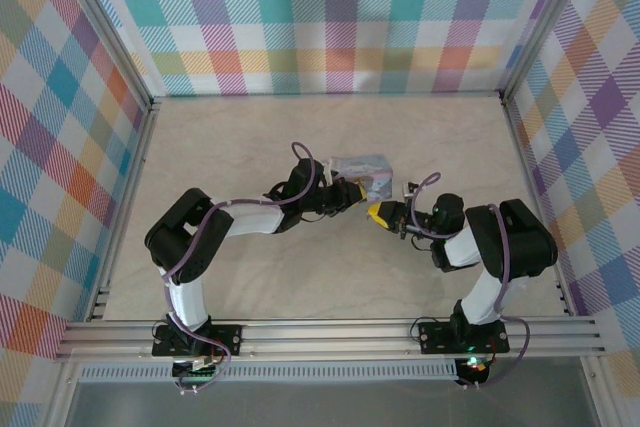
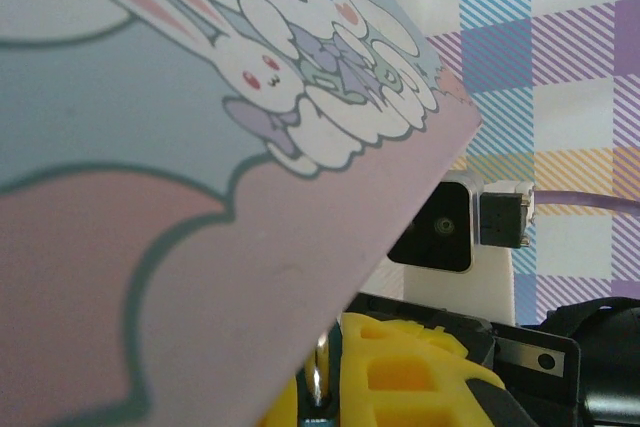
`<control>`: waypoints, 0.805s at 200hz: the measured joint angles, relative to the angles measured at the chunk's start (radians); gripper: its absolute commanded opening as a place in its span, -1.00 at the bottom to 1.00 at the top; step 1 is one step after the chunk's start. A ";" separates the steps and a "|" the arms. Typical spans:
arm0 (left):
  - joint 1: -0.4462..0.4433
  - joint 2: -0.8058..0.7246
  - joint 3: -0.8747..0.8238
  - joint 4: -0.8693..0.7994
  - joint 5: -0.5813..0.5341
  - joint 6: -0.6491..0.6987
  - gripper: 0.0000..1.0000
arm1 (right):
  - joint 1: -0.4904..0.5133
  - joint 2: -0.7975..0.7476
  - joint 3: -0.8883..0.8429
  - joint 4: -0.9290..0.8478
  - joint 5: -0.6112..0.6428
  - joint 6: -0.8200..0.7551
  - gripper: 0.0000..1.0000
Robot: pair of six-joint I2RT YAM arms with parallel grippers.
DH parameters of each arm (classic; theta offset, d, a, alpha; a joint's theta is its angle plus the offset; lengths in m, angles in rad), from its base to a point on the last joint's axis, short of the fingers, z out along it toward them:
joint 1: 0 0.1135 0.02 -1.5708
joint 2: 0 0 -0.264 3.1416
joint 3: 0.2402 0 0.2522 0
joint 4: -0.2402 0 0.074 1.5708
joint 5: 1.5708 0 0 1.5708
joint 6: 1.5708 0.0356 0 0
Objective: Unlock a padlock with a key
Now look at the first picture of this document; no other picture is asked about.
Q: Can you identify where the long aluminium frame rail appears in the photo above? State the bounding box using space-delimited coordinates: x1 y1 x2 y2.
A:
53 316 605 362

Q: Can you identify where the thin aluminium rail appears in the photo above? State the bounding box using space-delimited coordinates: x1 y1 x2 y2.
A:
149 91 506 101

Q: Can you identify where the grey slotted cable duct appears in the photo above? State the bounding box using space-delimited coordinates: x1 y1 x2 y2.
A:
78 359 460 384

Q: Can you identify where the purple braided cable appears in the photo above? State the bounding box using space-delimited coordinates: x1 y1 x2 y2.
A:
407 171 532 391
162 140 334 396

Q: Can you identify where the aluminium side rail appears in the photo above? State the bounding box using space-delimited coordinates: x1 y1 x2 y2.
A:
498 91 577 318
87 96 162 323

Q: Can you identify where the green control board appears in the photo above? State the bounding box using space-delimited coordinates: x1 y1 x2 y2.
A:
171 355 224 384

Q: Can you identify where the black control board with LED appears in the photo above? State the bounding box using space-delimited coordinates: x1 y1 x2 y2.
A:
458 355 490 384

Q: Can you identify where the purple printed cardboard box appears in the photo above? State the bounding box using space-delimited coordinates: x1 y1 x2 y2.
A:
329 153 395 201

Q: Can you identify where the aluminium frame post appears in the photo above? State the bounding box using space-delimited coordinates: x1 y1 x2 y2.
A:
501 0 590 98
47 0 157 106

